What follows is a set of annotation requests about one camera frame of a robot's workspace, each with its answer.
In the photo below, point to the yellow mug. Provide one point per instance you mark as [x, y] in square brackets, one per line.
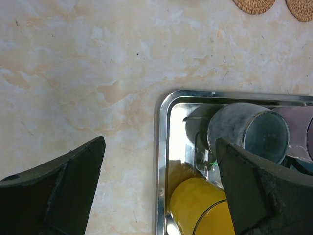
[200, 208]

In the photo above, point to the grey mug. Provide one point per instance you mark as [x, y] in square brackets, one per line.
[255, 128]

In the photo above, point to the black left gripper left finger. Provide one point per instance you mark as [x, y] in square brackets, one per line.
[54, 198]

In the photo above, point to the tan woven coaster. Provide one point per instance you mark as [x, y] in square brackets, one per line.
[254, 7]

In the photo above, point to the metal serving tray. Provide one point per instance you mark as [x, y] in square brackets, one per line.
[181, 120]

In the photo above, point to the purple translucent cup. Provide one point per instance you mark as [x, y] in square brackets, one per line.
[300, 123]

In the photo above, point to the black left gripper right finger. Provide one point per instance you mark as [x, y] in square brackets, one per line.
[264, 198]

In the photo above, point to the light woven coaster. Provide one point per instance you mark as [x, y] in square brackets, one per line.
[302, 10]

